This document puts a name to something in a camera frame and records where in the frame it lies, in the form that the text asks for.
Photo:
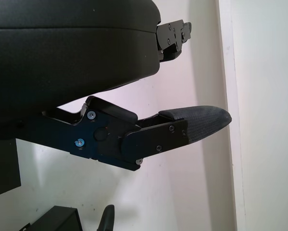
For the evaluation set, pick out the black open box base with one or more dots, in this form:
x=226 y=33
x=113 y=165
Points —
x=59 y=219

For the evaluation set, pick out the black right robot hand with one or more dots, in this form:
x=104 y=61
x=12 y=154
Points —
x=107 y=219

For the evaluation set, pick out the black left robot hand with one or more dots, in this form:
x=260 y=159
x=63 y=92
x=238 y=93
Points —
x=62 y=60

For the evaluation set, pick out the black RealSense box lid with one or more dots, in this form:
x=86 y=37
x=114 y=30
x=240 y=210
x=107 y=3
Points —
x=4 y=166

